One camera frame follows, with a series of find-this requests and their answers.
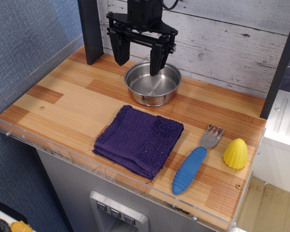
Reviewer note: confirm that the yellow plastic corn toy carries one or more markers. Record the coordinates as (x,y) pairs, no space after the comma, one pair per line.
(236,154)

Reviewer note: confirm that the folded purple cloth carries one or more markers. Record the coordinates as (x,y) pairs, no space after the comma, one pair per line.
(139,141)

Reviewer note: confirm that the orange yellow toy object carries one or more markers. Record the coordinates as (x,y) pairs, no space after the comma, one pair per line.
(20,226)

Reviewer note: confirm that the dark cabinet post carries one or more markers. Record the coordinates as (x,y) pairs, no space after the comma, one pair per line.
(90,23)
(277,79)

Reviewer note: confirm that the grey cabinet front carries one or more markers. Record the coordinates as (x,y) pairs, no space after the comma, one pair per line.
(73,185)

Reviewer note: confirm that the blue handled metal fork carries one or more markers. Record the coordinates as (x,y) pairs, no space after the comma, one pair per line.
(189,168)

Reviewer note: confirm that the dark left cabinet post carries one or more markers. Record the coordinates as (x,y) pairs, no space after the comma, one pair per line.
(90,23)

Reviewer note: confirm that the silver button panel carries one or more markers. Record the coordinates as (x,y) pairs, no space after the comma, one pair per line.
(113,216)

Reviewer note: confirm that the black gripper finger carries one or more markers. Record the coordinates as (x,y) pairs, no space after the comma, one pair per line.
(158,57)
(120,47)

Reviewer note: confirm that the dark right cabinet post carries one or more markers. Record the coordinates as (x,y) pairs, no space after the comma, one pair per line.
(277,79)

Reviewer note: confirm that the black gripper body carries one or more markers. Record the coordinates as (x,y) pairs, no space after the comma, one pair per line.
(142,24)

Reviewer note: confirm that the white toy sink unit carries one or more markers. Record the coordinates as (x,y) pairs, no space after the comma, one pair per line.
(272,161)

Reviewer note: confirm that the clear acrylic table guard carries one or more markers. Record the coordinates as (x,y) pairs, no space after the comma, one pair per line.
(68,109)

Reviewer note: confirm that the small stainless steel pan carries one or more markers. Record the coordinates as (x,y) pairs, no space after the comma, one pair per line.
(152,91)

